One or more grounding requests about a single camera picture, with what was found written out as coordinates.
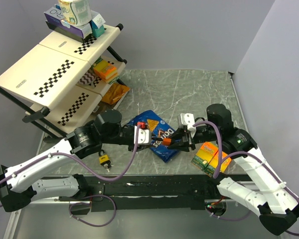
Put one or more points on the beige checkered shelf rack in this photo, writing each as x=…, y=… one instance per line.
x=45, y=81

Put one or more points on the left yellow sponge pack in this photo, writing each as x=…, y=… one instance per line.
x=206, y=158

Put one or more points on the orange snack bag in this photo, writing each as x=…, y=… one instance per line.
x=114, y=93

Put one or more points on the orange padlock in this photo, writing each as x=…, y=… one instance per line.
x=166, y=141

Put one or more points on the teal small box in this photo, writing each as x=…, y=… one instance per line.
x=97, y=24

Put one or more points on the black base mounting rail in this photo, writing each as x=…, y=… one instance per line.
x=142, y=192

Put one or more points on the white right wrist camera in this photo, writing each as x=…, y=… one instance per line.
x=186, y=119

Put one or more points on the yellow padlock keys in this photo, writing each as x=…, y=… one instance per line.
x=107, y=166

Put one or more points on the purple zigzag cloth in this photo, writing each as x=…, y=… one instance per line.
x=87, y=78

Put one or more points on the orange sponge pack on shelf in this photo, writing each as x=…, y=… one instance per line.
x=105, y=71

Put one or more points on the blue Doritos chip bag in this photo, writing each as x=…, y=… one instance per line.
x=160, y=129

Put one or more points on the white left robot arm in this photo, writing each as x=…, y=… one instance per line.
x=24, y=183

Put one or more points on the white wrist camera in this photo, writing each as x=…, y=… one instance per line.
x=142, y=134
x=186, y=119

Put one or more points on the purple tissue box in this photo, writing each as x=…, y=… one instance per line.
x=56, y=21

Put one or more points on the yellow padlock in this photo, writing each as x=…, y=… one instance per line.
x=103, y=157

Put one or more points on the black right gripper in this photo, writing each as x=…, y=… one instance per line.
x=183, y=144

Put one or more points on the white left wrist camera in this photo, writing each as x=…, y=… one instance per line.
x=142, y=134

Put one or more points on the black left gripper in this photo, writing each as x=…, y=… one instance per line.
x=142, y=146

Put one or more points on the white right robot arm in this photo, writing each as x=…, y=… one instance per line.
x=275, y=204

